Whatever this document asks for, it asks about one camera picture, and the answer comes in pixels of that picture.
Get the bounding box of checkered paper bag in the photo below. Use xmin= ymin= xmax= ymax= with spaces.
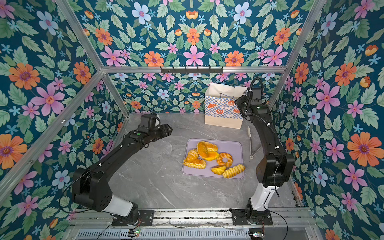
xmin=204 ymin=83 xmax=247 ymax=129

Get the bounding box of small croissant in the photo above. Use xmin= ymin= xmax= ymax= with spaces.
xmin=186 ymin=149 xmax=199 ymax=162

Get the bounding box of round orange bun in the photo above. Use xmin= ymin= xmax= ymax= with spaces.
xmin=197 ymin=141 xmax=209 ymax=160

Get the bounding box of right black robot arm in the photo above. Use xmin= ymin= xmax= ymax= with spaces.
xmin=235 ymin=95 xmax=295 ymax=213

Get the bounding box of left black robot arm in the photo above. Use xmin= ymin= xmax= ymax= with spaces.
xmin=72 ymin=124 xmax=173 ymax=217

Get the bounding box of ridged long bread roll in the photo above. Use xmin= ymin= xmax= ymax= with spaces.
xmin=222 ymin=164 xmax=246 ymax=179

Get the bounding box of braided flat pastry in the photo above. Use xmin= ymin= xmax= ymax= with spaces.
xmin=183 ymin=159 xmax=207 ymax=169

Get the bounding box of oval orange glazed bun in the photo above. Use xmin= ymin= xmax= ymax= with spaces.
xmin=204 ymin=152 xmax=220 ymax=162

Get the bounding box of small yellow bun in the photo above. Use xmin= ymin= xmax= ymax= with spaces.
xmin=211 ymin=165 xmax=227 ymax=175

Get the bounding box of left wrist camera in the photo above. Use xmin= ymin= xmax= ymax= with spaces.
xmin=139 ymin=113 xmax=161 ymax=129

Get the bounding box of black hook rail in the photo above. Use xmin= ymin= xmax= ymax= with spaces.
xmin=160 ymin=67 xmax=224 ymax=74

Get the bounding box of ring shaped pretzel bread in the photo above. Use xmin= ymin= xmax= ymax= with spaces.
xmin=216 ymin=153 xmax=233 ymax=168

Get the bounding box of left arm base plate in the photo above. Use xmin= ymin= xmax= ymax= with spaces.
xmin=112 ymin=210 xmax=155 ymax=227

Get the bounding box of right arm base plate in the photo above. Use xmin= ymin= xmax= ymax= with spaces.
xmin=230 ymin=209 xmax=273 ymax=226

